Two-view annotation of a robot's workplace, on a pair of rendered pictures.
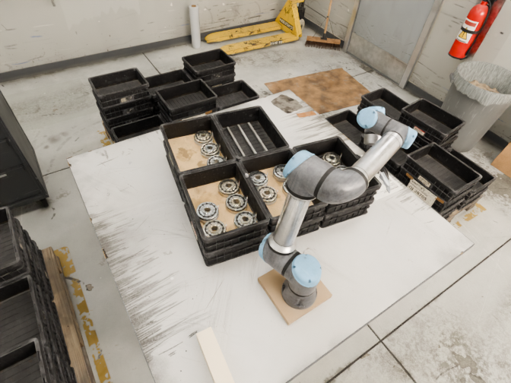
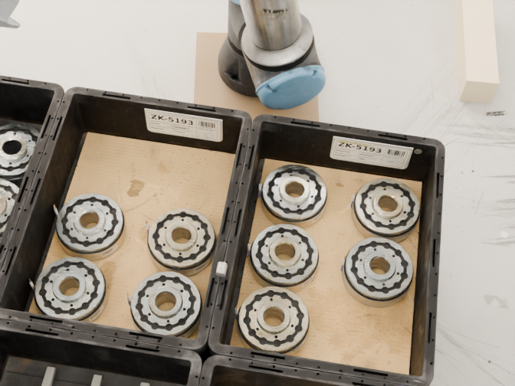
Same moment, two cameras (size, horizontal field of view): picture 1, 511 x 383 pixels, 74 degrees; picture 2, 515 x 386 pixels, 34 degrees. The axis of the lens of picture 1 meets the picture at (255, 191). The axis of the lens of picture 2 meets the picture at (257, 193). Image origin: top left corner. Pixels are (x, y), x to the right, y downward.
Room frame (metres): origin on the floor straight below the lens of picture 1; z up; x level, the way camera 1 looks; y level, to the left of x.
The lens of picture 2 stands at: (1.52, 0.37, 1.98)
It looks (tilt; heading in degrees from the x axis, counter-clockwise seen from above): 59 degrees down; 214
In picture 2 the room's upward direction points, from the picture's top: 3 degrees clockwise
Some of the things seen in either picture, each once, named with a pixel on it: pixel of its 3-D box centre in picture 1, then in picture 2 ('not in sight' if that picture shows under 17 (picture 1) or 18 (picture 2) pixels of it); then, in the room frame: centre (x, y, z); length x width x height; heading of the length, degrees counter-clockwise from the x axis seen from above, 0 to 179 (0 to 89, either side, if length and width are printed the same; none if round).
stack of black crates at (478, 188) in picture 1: (455, 178); not in sight; (1.96, -1.56, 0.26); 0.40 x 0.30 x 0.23; 37
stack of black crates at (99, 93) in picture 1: (125, 105); not in sight; (2.36, 1.17, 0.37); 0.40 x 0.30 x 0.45; 127
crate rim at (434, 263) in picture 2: (222, 197); (334, 241); (0.98, 0.15, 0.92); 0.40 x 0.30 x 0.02; 27
